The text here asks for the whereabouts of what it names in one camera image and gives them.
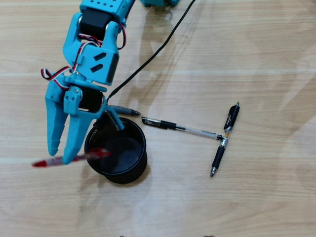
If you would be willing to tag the teal gripper with servo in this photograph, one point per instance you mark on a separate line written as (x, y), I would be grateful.
(72, 98)

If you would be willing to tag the red retractable pen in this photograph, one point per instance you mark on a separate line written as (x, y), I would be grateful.
(49, 162)

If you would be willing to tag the grey grip clear pen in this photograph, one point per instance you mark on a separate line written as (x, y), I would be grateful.
(123, 110)

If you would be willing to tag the clear capped black gel pen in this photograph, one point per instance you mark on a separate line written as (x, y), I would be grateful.
(168, 124)

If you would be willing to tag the black retractable pen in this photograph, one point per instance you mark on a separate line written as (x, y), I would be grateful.
(218, 155)

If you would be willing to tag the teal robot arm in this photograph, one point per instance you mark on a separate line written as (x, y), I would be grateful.
(98, 64)

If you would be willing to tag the teal robot base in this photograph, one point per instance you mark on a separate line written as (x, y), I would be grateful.
(158, 2)

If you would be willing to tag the black mesh pen holder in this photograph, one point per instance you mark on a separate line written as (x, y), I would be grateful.
(123, 160)

